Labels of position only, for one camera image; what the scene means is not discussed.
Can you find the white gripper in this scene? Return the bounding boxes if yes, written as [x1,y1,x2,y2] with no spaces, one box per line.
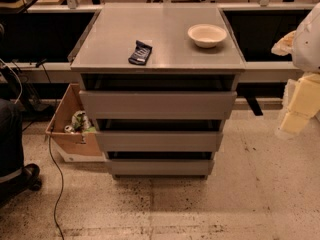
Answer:
[271,31,320,139]

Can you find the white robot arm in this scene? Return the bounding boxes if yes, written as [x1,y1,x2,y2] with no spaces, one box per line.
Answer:
[271,3,320,139]

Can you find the grey drawer cabinet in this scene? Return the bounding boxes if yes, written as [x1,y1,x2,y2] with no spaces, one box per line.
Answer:
[67,2,247,181]

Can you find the grey top drawer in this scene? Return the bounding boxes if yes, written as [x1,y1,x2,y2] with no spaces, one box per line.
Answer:
[79,91,237,120]

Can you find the white paper bowl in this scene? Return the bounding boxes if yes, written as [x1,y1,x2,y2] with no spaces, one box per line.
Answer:
[188,24,227,48]

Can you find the dark blue snack bag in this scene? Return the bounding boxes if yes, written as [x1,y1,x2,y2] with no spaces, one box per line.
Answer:
[128,40,152,65]

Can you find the green white crumpled trash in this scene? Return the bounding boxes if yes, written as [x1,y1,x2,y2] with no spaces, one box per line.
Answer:
[64,110,96,133]

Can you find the brown cardboard box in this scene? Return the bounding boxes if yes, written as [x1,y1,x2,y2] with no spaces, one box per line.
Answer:
[46,83,106,163]

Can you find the black bracket under rail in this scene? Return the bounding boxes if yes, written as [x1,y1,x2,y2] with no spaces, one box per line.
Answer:
[246,96,263,116]

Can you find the black floor cable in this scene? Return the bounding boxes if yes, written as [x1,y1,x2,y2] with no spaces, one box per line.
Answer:
[48,127,66,240]

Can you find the grey metal rail frame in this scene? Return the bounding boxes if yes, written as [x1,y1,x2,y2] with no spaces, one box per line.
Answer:
[0,0,320,85]

